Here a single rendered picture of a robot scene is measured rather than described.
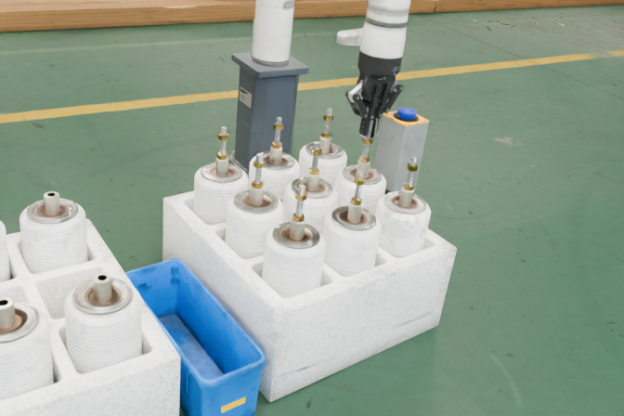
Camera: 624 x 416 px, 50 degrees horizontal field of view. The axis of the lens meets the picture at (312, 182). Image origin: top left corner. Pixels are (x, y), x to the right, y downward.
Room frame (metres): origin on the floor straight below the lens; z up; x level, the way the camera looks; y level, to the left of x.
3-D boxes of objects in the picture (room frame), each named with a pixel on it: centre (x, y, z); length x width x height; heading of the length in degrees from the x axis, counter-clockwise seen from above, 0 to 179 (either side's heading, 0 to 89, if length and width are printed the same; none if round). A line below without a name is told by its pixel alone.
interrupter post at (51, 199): (0.89, 0.39, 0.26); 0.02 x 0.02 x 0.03
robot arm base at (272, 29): (1.62, 0.14, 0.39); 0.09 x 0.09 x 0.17; 35
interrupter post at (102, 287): (0.70, 0.25, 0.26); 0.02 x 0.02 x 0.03
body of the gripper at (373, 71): (1.14, -0.09, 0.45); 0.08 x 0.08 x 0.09
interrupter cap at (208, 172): (1.08, 0.16, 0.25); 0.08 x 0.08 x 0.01
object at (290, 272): (0.90, 0.01, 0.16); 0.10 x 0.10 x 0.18
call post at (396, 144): (1.31, -0.18, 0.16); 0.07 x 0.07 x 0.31; 40
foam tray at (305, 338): (1.07, 0.00, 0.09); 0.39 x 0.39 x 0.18; 40
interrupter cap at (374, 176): (1.14, -0.09, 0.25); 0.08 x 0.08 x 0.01
